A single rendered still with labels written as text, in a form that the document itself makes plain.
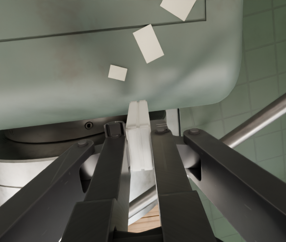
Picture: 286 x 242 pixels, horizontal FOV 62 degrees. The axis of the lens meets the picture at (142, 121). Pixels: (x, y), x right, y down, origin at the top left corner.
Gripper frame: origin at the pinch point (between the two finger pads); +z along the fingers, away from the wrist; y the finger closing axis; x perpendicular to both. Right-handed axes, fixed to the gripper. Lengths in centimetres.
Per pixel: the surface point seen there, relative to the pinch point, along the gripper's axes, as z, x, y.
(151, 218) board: 43, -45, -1
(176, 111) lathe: 79, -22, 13
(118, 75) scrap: 6.2, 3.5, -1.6
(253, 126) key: -0.3, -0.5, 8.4
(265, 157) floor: 138, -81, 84
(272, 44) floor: 138, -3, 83
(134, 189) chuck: 10.7, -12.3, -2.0
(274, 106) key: -0.3, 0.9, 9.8
